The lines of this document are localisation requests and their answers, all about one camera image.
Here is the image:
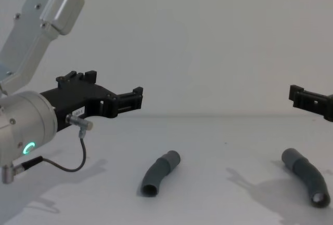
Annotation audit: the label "grey curved plastic tube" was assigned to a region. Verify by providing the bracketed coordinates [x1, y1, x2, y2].
[281, 147, 331, 208]
[140, 150, 182, 198]

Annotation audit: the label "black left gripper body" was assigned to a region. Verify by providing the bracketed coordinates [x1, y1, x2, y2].
[40, 82, 118, 134]

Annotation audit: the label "thin dark cable silver plugs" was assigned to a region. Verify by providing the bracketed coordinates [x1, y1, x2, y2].
[2, 114, 94, 184]

